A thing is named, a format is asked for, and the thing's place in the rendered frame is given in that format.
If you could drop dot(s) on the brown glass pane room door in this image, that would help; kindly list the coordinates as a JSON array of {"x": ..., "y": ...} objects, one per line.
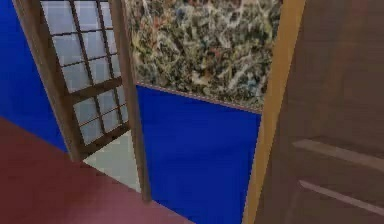
[{"x": 87, "y": 71}]

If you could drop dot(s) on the brown wooden room door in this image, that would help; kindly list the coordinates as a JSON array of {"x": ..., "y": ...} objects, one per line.
[{"x": 333, "y": 116}]

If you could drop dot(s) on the speckled abstract wall picture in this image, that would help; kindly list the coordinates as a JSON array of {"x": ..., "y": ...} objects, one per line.
[{"x": 206, "y": 46}]

